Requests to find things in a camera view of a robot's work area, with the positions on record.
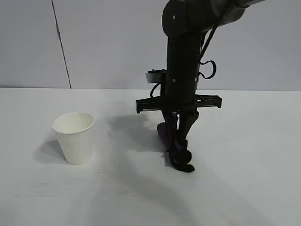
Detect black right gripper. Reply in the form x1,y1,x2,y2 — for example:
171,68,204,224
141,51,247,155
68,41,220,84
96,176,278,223
135,76,222,146

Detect purple and black cloth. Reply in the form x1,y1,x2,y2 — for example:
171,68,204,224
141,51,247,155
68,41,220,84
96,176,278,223
156,123,195,174

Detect white paper cup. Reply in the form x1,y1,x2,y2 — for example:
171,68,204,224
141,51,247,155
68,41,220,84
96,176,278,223
51,112,95,165

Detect black right camera cable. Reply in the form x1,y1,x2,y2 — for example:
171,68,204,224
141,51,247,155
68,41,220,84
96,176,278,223
150,81,165,98

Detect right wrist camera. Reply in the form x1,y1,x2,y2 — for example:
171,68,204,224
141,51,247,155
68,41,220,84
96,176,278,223
145,69,166,84

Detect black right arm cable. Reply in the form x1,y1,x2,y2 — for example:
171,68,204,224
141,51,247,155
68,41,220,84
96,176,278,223
198,22,217,80

